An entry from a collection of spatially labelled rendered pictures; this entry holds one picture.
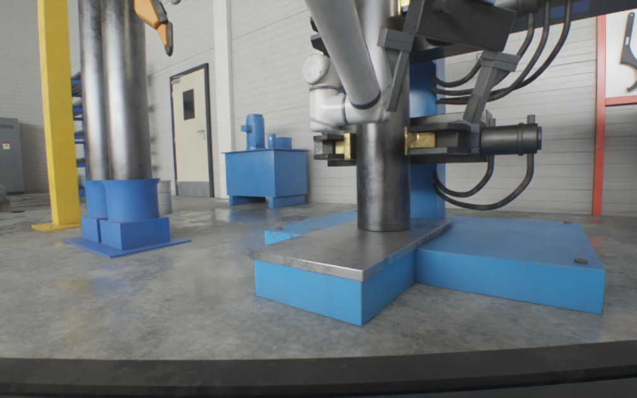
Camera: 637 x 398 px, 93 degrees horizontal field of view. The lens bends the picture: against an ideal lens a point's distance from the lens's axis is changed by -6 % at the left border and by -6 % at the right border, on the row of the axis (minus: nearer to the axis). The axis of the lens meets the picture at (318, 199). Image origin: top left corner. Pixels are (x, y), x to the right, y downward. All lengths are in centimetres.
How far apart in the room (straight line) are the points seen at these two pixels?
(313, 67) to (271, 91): 359
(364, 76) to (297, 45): 361
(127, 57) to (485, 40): 179
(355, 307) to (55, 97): 284
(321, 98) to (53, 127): 253
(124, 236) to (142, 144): 50
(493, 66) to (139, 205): 174
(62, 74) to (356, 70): 276
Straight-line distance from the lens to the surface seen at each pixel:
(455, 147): 111
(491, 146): 128
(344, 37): 73
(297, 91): 424
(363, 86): 83
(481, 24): 50
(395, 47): 46
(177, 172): 626
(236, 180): 386
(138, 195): 192
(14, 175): 1077
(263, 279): 103
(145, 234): 195
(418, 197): 169
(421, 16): 46
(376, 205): 124
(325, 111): 95
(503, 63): 54
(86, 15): 244
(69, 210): 318
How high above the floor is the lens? 39
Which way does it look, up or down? 5 degrees down
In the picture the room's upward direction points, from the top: 1 degrees counter-clockwise
